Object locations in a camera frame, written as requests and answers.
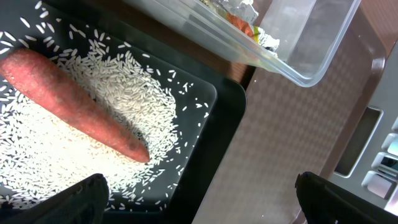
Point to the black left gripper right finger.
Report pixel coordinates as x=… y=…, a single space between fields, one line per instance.
x=323 y=202

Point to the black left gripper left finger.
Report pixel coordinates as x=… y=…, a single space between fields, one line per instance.
x=83 y=202

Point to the orange carrot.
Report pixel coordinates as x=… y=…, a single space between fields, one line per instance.
x=35 y=76

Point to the green foil snack wrapper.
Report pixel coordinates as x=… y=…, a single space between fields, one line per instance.
x=242 y=15

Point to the grey dishwasher rack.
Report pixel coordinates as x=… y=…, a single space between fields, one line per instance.
x=373 y=175

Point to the pile of white rice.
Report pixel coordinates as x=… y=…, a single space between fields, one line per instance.
x=41 y=155

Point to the brown serving tray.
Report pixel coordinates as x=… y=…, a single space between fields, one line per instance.
x=288 y=129

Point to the black plastic bin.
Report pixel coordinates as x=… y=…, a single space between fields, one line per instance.
x=169 y=49

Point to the clear plastic bin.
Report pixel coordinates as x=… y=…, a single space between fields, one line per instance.
x=309 y=31

